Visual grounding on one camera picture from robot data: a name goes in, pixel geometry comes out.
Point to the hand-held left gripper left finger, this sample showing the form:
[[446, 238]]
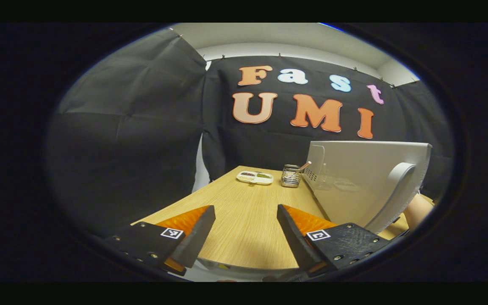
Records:
[[201, 233]]

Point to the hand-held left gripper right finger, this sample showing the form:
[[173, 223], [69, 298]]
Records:
[[292, 235]]

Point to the white microwave oven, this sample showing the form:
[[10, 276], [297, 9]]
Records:
[[354, 178]]

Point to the glass jar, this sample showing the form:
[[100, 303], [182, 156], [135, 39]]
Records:
[[290, 178]]

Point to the white divided seasoning tray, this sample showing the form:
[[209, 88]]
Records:
[[252, 181]]

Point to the pink utensil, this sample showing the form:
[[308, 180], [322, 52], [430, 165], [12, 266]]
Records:
[[304, 166]]

